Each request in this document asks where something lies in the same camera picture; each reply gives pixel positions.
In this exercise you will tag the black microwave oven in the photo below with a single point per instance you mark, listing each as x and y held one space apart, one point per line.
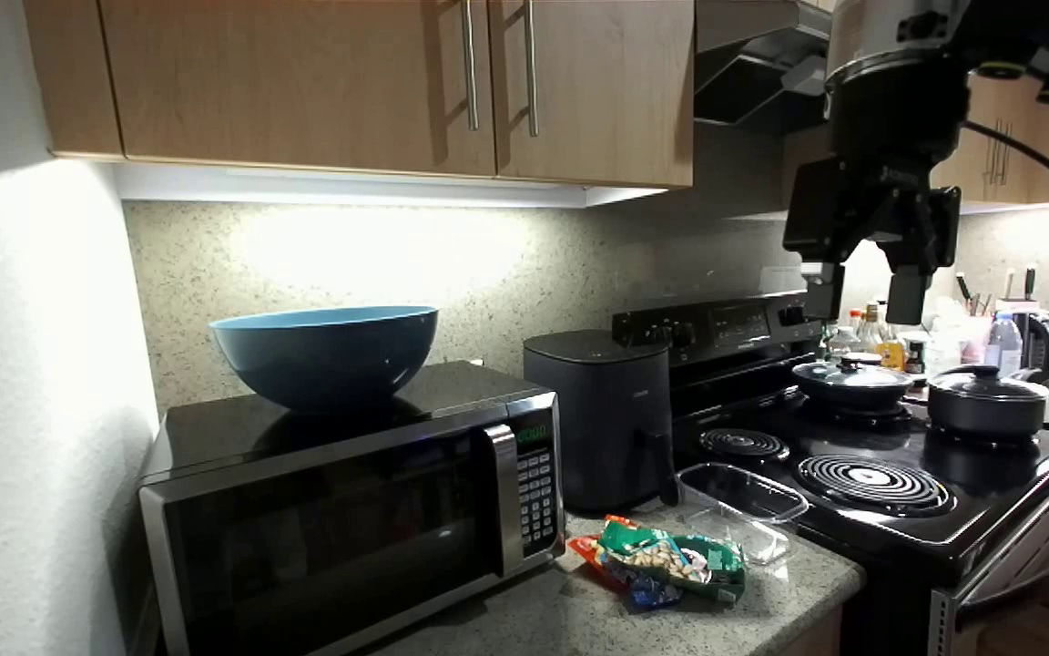
328 535

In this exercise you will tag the under-cabinet light strip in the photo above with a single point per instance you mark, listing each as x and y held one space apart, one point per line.
365 186

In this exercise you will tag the blue and orange snack pack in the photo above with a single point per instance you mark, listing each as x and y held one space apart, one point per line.
638 587

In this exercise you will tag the black air fryer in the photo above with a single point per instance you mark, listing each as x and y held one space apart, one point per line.
603 420

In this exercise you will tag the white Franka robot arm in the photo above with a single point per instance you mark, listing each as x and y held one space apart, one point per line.
900 50

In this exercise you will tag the wooden wall cabinet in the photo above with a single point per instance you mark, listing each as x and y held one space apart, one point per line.
271 79

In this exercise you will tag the green snack pack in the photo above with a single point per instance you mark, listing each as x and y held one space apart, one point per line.
683 558

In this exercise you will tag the large blue bowl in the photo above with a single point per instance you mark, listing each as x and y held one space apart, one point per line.
327 360

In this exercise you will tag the orange sauce bottle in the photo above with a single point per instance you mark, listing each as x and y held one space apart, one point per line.
895 349

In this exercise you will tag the black pot with lid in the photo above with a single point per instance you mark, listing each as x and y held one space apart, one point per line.
985 405

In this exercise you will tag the wooden background cabinet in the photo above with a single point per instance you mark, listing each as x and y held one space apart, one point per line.
1036 141

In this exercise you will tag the clear water bottle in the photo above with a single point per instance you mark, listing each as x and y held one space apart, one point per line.
1007 349

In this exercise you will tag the transparent rectangular container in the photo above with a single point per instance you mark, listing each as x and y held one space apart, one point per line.
745 501

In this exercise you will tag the black electric stove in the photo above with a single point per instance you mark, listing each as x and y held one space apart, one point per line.
900 512

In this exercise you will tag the range hood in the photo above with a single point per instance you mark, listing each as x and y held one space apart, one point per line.
764 67

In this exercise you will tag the black kettle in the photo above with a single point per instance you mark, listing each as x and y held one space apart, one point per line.
1039 339

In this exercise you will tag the black frying pan with lid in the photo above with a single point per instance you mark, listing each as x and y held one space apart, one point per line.
855 382

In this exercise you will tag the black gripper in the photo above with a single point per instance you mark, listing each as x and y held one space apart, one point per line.
882 214

